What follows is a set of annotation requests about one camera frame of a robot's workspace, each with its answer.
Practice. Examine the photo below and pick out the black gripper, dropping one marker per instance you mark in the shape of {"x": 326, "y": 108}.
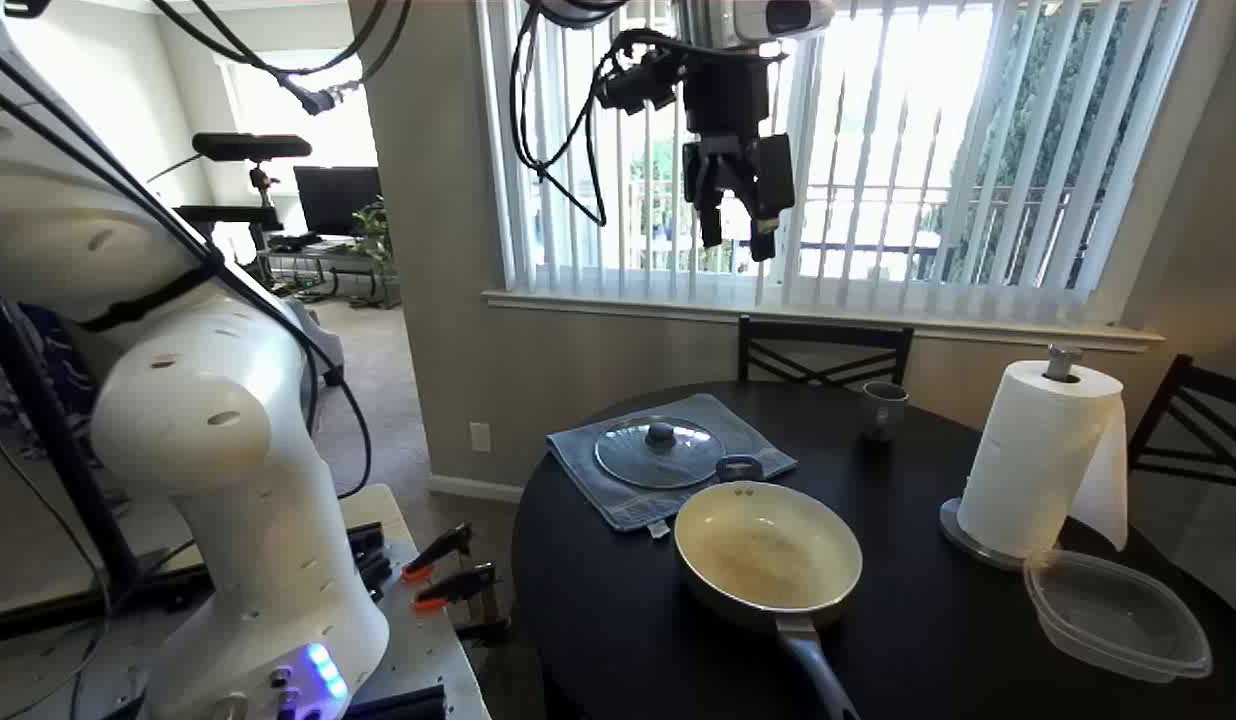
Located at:
{"x": 728, "y": 154}

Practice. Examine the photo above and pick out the glass lid with grey knob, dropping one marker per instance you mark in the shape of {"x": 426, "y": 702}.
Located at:
{"x": 640, "y": 461}

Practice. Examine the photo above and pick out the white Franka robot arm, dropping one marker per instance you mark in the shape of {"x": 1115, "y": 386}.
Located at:
{"x": 216, "y": 426}

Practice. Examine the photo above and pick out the white window sill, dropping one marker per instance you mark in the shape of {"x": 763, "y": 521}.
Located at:
{"x": 830, "y": 319}

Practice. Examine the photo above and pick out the black metal dining chair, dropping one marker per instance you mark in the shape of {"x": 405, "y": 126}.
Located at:
{"x": 827, "y": 329}
{"x": 1203, "y": 467}

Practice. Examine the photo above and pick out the white vertical blinds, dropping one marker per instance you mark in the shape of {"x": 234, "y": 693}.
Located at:
{"x": 936, "y": 162}

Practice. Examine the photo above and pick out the small dark cup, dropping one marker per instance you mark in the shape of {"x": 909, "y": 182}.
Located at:
{"x": 881, "y": 414}

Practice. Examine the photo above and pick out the blue-grey dish cloth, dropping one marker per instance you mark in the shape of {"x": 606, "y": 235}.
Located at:
{"x": 577, "y": 448}

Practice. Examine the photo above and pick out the green house plant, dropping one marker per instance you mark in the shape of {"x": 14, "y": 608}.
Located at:
{"x": 379, "y": 247}

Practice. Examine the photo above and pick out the white paper towel roll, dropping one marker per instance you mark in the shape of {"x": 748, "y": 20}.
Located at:
{"x": 1039, "y": 454}

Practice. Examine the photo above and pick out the metal paper towel holder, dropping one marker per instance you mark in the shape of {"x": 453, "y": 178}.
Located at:
{"x": 969, "y": 542}

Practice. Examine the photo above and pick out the dark monitor screen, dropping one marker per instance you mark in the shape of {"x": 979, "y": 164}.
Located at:
{"x": 337, "y": 202}

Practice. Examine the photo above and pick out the black clamp orange tips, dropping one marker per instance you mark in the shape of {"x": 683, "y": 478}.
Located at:
{"x": 459, "y": 585}
{"x": 442, "y": 544}

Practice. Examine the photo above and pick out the round black table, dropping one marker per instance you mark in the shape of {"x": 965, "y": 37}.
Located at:
{"x": 936, "y": 624}

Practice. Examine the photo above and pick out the black exercise bench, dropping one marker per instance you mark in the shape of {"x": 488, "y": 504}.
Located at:
{"x": 251, "y": 146}

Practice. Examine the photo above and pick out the clear plastic container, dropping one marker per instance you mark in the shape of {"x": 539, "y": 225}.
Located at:
{"x": 1118, "y": 612}

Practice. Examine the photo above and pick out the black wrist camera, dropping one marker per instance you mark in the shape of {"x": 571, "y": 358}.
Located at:
{"x": 639, "y": 80}

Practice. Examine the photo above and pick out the white wall outlet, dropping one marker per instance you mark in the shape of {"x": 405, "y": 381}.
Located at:
{"x": 479, "y": 437}

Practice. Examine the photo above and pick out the black bracket blocks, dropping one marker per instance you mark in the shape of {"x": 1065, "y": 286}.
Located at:
{"x": 370, "y": 557}

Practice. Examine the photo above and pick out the black stand frame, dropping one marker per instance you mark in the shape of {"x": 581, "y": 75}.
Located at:
{"x": 43, "y": 442}

